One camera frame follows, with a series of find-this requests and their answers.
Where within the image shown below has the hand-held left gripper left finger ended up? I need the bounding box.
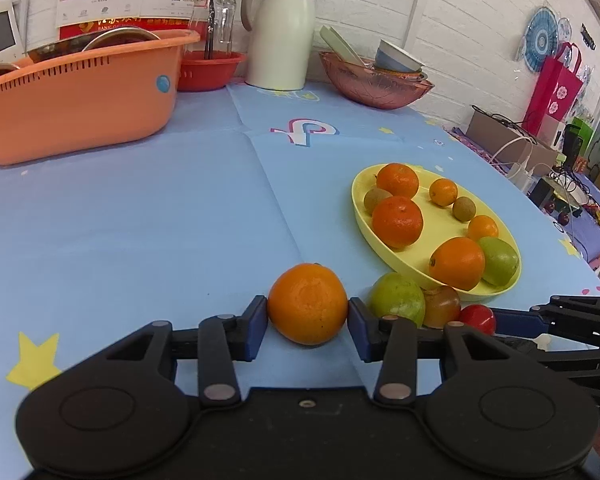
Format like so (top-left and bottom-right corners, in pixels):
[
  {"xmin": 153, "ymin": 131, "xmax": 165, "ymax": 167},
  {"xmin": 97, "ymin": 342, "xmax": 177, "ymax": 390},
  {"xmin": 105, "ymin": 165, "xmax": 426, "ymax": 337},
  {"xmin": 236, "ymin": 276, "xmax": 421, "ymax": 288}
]
[{"xmin": 100, "ymin": 294, "xmax": 269, "ymax": 408}]

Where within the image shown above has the small orange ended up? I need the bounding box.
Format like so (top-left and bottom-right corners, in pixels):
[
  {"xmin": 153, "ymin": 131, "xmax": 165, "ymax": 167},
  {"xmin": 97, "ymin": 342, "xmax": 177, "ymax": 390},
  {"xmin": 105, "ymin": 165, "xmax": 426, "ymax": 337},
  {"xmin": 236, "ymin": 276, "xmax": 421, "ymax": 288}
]
[
  {"xmin": 466, "ymin": 214, "xmax": 500, "ymax": 242},
  {"xmin": 428, "ymin": 178, "xmax": 459, "ymax": 207}
]

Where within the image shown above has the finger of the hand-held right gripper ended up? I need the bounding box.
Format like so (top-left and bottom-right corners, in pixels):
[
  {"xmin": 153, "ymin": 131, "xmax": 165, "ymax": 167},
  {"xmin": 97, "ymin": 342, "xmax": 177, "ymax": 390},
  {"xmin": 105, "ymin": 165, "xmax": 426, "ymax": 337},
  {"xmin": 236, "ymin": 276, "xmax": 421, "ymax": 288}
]
[
  {"xmin": 491, "ymin": 295, "xmax": 600, "ymax": 348},
  {"xmin": 500, "ymin": 336, "xmax": 600, "ymax": 402}
]

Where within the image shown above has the red tomato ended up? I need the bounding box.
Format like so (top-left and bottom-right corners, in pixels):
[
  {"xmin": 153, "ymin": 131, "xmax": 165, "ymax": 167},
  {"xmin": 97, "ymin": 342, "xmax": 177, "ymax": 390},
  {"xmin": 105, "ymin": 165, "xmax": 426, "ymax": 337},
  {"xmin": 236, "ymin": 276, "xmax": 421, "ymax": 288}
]
[{"xmin": 459, "ymin": 304, "xmax": 497, "ymax": 337}]

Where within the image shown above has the white charger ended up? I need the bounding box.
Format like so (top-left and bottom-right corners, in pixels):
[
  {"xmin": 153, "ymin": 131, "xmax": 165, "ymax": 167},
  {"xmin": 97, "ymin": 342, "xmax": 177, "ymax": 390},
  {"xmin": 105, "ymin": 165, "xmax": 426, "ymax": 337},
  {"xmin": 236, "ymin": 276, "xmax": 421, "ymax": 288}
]
[{"xmin": 507, "ymin": 161, "xmax": 533, "ymax": 191}]

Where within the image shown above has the red plastic bowl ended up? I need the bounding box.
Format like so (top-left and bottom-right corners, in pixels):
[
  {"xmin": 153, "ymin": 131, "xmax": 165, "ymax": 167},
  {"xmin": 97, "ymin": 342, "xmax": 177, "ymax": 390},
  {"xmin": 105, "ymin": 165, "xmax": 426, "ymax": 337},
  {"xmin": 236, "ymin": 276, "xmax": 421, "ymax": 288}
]
[{"xmin": 176, "ymin": 50, "xmax": 248, "ymax": 93}]

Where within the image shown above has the brown kiwi fruit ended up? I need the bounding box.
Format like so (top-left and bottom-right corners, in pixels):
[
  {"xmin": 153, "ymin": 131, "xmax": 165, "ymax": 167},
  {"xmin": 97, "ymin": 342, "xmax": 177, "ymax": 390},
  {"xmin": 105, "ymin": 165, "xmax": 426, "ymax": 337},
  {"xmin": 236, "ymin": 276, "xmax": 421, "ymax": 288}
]
[
  {"xmin": 363, "ymin": 187, "xmax": 392, "ymax": 215},
  {"xmin": 452, "ymin": 196, "xmax": 477, "ymax": 223}
]

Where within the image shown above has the dark patterned plate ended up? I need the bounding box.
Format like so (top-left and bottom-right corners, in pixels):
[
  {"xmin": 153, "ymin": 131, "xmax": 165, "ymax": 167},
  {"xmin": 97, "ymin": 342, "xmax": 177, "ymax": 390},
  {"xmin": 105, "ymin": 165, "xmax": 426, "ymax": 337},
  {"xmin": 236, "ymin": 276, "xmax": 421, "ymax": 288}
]
[{"xmin": 25, "ymin": 35, "xmax": 106, "ymax": 63}]

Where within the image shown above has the yellow plastic plate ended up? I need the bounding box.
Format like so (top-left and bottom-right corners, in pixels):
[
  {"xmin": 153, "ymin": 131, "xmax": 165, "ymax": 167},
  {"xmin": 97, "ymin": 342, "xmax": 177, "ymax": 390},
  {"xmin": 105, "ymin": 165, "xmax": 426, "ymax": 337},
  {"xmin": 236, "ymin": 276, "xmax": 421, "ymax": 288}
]
[{"xmin": 351, "ymin": 163, "xmax": 522, "ymax": 303}]

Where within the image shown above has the white thermos jug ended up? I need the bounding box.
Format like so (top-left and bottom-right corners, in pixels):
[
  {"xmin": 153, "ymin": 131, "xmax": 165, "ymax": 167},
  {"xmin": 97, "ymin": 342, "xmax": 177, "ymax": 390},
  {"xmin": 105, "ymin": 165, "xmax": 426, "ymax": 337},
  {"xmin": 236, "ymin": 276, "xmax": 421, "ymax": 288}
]
[{"xmin": 240, "ymin": 0, "xmax": 316, "ymax": 90}]

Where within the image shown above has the dark orange mandarin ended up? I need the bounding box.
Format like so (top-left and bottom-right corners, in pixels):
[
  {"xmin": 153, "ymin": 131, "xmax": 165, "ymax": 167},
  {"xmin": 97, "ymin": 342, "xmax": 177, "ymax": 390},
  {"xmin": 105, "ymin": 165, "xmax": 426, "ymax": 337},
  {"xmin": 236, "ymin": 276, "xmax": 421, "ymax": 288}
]
[
  {"xmin": 376, "ymin": 162, "xmax": 420, "ymax": 199},
  {"xmin": 371, "ymin": 195, "xmax": 425, "ymax": 250}
]

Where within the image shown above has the clear glass jar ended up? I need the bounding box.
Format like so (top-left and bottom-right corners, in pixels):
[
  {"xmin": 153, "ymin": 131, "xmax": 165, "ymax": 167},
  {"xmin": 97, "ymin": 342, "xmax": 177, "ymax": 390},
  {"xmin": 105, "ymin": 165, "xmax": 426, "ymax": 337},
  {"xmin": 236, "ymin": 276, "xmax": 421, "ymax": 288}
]
[{"xmin": 210, "ymin": 0, "xmax": 239, "ymax": 58}]

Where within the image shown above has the clear drinking glass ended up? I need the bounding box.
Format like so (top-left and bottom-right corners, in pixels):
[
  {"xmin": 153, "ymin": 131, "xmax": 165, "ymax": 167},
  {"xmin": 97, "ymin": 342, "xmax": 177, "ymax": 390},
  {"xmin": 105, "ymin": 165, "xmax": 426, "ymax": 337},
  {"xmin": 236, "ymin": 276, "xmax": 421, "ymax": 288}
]
[{"xmin": 186, "ymin": 0, "xmax": 215, "ymax": 56}]

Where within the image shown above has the green round fruit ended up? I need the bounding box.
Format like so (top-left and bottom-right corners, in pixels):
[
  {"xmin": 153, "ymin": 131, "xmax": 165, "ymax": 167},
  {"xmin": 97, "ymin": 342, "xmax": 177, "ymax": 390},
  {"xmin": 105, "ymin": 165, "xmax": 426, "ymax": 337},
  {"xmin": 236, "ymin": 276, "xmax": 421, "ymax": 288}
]
[
  {"xmin": 369, "ymin": 272, "xmax": 426, "ymax": 328},
  {"xmin": 477, "ymin": 236, "xmax": 520, "ymax": 288}
]

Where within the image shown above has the cardboard box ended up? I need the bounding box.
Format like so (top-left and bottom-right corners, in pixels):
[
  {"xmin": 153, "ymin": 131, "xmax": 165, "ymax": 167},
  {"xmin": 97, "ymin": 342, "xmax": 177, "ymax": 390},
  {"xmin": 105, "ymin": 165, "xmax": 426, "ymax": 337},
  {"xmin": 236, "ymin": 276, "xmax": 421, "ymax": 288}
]
[{"xmin": 466, "ymin": 110, "xmax": 558, "ymax": 163}]

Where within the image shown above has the white charger cable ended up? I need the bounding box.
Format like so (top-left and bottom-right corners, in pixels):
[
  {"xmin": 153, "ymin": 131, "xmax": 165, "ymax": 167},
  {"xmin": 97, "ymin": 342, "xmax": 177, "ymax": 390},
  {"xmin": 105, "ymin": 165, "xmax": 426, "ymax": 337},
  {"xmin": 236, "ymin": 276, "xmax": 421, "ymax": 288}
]
[{"xmin": 490, "ymin": 135, "xmax": 536, "ymax": 171}]

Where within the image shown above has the orange plastic basket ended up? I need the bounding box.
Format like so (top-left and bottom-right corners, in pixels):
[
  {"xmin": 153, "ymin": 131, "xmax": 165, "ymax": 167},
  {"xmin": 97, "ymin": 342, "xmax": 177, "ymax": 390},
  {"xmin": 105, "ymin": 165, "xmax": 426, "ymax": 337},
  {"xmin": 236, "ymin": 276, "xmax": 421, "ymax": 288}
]
[{"xmin": 0, "ymin": 28, "xmax": 201, "ymax": 167}]

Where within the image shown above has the blue and white bowl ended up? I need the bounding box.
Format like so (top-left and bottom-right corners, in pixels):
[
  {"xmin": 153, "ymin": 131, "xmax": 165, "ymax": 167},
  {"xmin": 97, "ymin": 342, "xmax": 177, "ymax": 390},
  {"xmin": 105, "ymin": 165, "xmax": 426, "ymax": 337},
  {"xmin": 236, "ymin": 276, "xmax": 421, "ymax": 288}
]
[{"xmin": 373, "ymin": 39, "xmax": 425, "ymax": 74}]

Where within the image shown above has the blue printed tablecloth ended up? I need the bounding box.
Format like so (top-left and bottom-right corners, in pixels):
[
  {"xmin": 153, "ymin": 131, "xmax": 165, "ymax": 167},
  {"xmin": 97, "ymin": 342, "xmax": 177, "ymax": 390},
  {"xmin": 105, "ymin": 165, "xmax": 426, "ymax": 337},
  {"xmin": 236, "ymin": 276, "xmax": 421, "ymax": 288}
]
[{"xmin": 0, "ymin": 80, "xmax": 600, "ymax": 480}]

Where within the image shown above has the large smooth orange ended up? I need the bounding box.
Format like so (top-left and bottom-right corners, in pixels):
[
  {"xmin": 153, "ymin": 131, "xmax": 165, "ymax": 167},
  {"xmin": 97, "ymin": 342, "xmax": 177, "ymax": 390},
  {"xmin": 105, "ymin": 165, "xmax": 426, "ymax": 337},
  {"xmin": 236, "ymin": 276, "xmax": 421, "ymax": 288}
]
[
  {"xmin": 428, "ymin": 236, "xmax": 486, "ymax": 292},
  {"xmin": 267, "ymin": 263, "xmax": 349, "ymax": 346}
]

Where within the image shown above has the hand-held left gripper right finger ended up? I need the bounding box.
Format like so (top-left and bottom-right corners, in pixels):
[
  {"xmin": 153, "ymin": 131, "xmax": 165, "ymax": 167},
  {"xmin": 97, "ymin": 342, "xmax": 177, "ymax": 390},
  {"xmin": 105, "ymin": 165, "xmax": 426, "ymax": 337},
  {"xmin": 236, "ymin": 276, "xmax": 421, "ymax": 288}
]
[{"xmin": 347, "ymin": 297, "xmax": 537, "ymax": 407}]

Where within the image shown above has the blue round fan decoration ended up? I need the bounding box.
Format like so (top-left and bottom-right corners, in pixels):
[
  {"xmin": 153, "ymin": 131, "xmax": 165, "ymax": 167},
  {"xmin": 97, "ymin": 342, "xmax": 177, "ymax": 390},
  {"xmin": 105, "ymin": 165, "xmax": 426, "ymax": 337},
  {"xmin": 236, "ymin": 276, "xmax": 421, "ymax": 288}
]
[{"xmin": 517, "ymin": 6, "xmax": 560, "ymax": 72}]

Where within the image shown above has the dark red-green tomato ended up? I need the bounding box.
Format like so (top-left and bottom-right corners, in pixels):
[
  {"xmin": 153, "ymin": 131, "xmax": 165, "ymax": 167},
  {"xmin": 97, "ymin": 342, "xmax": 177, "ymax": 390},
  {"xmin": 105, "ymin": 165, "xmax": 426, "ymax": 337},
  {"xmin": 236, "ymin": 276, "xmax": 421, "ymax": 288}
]
[{"xmin": 421, "ymin": 285, "xmax": 462, "ymax": 330}]

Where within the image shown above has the red gift bag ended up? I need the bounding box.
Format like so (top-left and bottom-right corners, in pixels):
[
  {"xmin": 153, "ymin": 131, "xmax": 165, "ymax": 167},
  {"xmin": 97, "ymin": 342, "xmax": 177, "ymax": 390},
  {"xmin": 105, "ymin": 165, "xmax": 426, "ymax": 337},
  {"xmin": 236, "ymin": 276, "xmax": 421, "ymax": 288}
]
[{"xmin": 522, "ymin": 42, "xmax": 584, "ymax": 136}]

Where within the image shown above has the round metal plate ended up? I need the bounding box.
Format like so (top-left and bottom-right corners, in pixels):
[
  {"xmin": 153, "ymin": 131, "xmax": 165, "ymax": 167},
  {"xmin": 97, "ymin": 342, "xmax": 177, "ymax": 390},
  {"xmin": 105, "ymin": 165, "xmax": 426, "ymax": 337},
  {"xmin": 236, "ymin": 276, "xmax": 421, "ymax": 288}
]
[{"xmin": 80, "ymin": 26, "xmax": 161, "ymax": 53}]

